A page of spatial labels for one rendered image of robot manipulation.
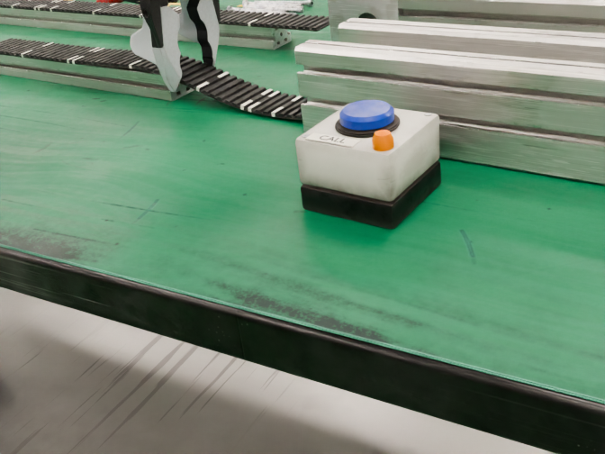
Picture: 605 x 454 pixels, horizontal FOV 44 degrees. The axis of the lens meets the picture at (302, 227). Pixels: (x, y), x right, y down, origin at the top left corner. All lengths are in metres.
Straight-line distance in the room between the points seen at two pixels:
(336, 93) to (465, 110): 0.12
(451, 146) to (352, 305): 0.21
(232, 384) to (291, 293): 0.81
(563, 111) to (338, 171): 0.17
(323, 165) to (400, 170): 0.06
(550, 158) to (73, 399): 0.97
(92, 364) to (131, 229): 0.84
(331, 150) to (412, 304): 0.13
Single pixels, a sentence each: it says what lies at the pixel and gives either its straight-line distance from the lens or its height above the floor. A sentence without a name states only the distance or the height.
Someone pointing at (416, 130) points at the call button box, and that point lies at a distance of 0.54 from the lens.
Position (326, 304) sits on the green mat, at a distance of 0.47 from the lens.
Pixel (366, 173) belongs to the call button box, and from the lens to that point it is 0.52.
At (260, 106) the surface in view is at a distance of 0.77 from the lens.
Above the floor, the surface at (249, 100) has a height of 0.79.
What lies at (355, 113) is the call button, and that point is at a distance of 0.54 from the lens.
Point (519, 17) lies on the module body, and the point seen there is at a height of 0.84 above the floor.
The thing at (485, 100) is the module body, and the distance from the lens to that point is 0.60.
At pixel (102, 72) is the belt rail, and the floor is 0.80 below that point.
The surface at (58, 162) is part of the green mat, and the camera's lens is 0.75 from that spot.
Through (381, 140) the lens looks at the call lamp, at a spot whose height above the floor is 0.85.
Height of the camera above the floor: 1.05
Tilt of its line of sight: 30 degrees down
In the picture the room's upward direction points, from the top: 7 degrees counter-clockwise
